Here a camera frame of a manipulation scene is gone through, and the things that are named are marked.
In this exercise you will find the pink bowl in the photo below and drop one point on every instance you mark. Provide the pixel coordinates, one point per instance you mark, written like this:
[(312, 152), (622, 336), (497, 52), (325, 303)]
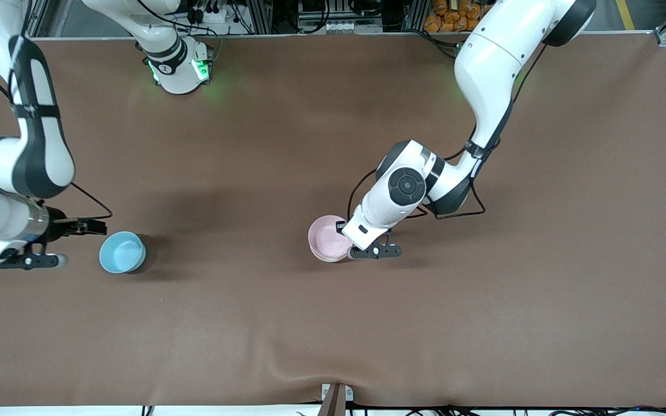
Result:
[(327, 237)]

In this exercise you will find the blue bowl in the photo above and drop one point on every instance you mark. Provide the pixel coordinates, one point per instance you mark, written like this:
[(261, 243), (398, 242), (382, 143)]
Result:
[(122, 252)]

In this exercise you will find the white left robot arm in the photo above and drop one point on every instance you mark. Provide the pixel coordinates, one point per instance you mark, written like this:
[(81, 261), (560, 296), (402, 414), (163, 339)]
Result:
[(495, 58)]

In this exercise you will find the white bowl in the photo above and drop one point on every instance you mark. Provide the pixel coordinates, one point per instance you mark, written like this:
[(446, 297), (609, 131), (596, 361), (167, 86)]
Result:
[(328, 260)]

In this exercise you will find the brown table mat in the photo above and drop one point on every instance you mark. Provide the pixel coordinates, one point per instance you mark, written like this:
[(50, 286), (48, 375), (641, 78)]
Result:
[(541, 289)]

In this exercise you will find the orange snack bags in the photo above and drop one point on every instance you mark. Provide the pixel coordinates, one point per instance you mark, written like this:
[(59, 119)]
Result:
[(448, 20)]

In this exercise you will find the white power strip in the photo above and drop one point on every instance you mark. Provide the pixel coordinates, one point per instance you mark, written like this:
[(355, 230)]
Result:
[(220, 16)]

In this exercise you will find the grey metal clamp bracket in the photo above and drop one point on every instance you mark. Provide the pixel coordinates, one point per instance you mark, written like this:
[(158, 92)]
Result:
[(336, 398)]

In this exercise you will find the aluminium frame post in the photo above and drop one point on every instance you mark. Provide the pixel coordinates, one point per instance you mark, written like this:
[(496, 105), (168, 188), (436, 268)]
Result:
[(414, 14), (261, 14)]

